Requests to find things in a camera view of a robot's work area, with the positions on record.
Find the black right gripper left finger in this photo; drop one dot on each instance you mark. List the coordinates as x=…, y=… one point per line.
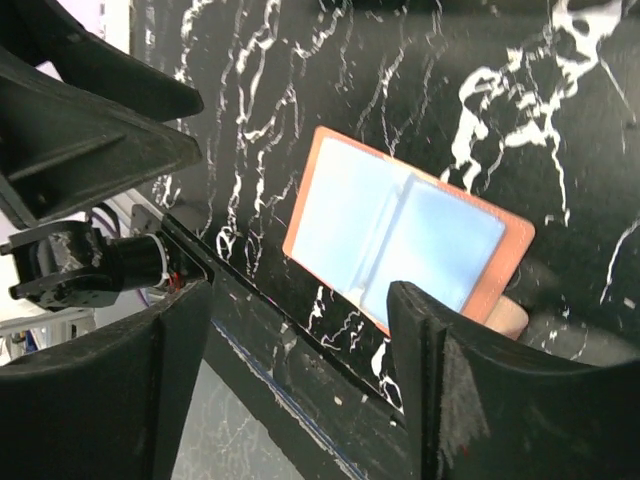
x=111, y=404

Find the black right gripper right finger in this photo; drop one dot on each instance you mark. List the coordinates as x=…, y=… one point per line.
x=478, y=405

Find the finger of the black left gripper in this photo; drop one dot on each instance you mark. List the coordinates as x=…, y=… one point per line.
x=44, y=31
x=64, y=149

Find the pink leather card holder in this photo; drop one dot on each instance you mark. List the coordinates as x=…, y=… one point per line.
x=363, y=220

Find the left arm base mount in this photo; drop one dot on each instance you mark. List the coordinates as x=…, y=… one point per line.
x=71, y=264

